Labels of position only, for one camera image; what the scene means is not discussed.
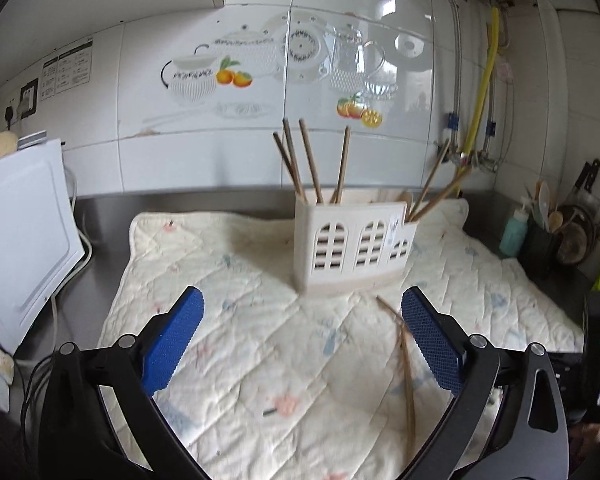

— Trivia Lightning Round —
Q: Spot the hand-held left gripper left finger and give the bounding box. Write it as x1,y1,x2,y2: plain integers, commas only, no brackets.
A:
39,286,211,480

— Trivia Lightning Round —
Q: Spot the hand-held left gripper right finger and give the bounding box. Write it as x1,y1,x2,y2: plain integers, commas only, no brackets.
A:
397,285,571,480

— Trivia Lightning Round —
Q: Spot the brown wooden chopstick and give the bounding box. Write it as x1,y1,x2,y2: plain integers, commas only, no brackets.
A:
332,126,352,205
282,118,308,202
412,165,473,221
298,118,325,206
409,139,452,222
272,131,307,202
399,325,417,456

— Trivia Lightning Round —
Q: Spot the white plastic utensil holder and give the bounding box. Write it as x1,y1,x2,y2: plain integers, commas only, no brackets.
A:
294,195,417,297

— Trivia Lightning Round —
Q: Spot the quilted cream mat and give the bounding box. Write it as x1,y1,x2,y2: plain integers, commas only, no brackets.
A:
97,199,586,480

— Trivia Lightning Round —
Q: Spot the dark metal pan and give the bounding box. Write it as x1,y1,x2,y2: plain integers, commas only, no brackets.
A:
555,202,600,266

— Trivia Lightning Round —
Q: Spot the black utensil pot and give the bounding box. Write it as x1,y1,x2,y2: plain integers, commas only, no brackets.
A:
522,215,563,281

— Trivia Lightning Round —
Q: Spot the teal pump bottle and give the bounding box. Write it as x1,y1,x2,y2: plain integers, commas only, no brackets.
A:
499,195,531,258

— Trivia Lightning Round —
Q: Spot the white microwave oven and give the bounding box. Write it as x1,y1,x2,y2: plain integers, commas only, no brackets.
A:
0,137,87,356

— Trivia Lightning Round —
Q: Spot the black handle knife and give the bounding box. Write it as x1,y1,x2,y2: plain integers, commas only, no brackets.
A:
572,159,600,193

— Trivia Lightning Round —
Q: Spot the yellow gas hose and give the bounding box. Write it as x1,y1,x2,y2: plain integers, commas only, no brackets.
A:
462,6,501,153

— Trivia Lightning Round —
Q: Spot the black wall outlet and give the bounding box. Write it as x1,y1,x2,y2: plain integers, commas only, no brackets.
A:
20,79,40,120

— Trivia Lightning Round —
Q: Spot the wall label sticker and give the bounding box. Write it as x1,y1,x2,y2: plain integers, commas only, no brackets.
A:
41,47,92,98

